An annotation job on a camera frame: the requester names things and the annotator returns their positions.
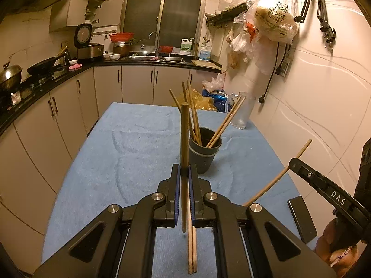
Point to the pink cloth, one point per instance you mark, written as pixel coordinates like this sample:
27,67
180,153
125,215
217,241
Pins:
75,66

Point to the blue plastic bag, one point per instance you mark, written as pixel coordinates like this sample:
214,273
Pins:
220,98

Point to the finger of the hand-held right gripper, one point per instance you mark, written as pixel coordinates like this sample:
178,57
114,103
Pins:
303,220
318,179

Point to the kitchen window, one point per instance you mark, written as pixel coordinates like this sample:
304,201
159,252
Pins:
165,14

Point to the clear plastic pitcher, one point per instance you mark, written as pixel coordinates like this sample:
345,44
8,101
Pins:
246,115

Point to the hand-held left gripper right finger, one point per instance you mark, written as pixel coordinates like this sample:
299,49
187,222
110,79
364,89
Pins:
192,197

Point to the orange hanging plastic bag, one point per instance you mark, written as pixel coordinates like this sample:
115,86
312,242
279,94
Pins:
251,30

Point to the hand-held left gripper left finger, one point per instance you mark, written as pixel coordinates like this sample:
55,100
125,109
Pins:
176,197

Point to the hanging brown net bag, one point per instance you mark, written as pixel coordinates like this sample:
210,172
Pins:
233,60

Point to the beige wall cabinet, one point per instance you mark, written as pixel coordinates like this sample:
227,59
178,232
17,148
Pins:
69,14

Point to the gas stove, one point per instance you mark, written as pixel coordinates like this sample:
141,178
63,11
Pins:
46,78

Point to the beige base cabinets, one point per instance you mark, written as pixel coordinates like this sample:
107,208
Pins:
72,101

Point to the white hanging plastic bags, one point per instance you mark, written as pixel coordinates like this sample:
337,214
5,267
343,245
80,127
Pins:
240,40

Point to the clear plastic bag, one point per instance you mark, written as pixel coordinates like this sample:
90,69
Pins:
216,82

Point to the dark wall shelf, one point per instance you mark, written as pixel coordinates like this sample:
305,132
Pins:
226,14

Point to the white bowls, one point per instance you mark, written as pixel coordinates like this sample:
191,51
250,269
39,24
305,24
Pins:
111,56

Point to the large hanging plastic bag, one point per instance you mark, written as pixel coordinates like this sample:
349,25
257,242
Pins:
275,20

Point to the metal pot with lid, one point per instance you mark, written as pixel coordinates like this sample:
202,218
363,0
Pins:
11,78

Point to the dark grey utensil holder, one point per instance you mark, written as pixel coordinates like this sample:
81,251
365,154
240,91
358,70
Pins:
203,159

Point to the yellow plastic bag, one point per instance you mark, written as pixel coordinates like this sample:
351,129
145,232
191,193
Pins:
207,104

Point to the blue label bottle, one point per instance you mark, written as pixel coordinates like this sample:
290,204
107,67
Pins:
205,53

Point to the red plastic basin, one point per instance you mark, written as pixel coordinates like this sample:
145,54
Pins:
121,37

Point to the brown cooking pot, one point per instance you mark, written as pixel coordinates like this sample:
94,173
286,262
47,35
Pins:
121,49

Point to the black wok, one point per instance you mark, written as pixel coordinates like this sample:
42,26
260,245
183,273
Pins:
42,66

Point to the wooden cutting board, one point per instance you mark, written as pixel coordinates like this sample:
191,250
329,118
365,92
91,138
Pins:
205,65

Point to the metal sink faucet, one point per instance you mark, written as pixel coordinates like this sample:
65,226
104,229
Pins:
158,42

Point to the black kitchen countertop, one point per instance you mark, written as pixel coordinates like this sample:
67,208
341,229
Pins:
95,62

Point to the red bowl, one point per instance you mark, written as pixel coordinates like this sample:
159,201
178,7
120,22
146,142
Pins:
165,49

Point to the glass pot lid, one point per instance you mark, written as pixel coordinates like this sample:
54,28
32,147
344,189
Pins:
142,50

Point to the person's right hand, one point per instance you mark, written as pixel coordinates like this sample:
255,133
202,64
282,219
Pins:
324,243

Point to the blue towel table cover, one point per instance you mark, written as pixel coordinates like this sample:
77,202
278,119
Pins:
116,165

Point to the rice cooker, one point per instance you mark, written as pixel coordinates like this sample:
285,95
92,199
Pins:
89,53

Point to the wall power socket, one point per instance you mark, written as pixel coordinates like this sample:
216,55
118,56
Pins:
285,68

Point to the white detergent bottle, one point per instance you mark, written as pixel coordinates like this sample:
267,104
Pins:
186,46

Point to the metal sink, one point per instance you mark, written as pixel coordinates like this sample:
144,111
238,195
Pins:
174,59

